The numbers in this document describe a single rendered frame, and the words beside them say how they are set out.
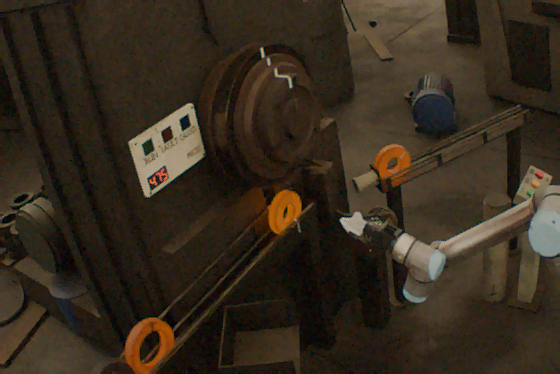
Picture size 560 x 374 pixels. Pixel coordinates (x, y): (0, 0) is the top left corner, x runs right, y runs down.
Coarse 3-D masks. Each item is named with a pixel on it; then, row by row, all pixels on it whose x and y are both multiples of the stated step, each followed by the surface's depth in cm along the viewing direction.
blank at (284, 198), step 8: (280, 192) 215; (288, 192) 215; (280, 200) 212; (288, 200) 216; (296, 200) 220; (272, 208) 212; (280, 208) 213; (288, 208) 221; (296, 208) 221; (272, 216) 212; (280, 216) 213; (288, 216) 221; (272, 224) 213; (280, 224) 214; (288, 224) 218
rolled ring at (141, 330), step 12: (144, 324) 169; (156, 324) 172; (168, 324) 176; (132, 336) 166; (144, 336) 168; (168, 336) 177; (132, 348) 164; (168, 348) 177; (132, 360) 165; (156, 360) 176; (144, 372) 169
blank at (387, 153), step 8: (392, 144) 238; (384, 152) 236; (392, 152) 236; (400, 152) 238; (408, 152) 239; (376, 160) 238; (384, 160) 237; (400, 160) 240; (408, 160) 241; (376, 168) 238; (384, 168) 238; (400, 168) 241; (384, 176) 240
